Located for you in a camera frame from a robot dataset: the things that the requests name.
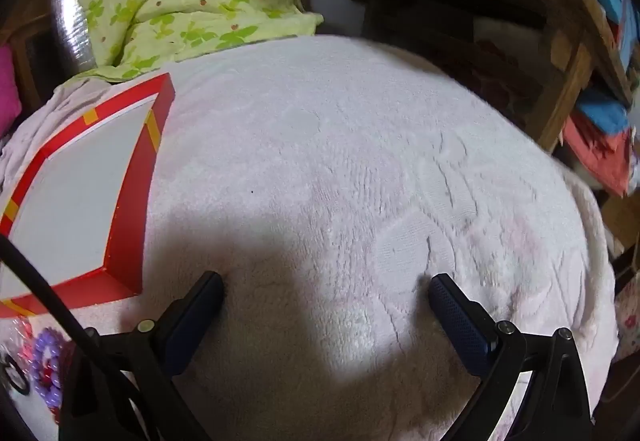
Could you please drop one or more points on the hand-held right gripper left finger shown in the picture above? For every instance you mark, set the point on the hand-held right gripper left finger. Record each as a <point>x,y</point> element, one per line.
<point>192,321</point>

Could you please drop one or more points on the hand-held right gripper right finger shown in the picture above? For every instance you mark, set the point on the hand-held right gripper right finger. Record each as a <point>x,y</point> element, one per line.
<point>457,321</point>

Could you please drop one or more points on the red cardboard box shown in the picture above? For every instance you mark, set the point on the red cardboard box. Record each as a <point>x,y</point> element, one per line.
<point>135,201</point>

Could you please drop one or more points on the pale pink blanket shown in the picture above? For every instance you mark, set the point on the pale pink blanket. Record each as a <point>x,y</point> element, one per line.
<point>325,161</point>

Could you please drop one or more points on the red cloth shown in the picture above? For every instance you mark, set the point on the red cloth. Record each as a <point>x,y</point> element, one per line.
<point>600,156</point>

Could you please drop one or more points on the blue cloth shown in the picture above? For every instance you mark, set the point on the blue cloth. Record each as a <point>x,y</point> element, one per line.
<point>600,113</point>

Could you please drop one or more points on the magenta pillow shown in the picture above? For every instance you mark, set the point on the magenta pillow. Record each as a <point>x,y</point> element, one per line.
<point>7,91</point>

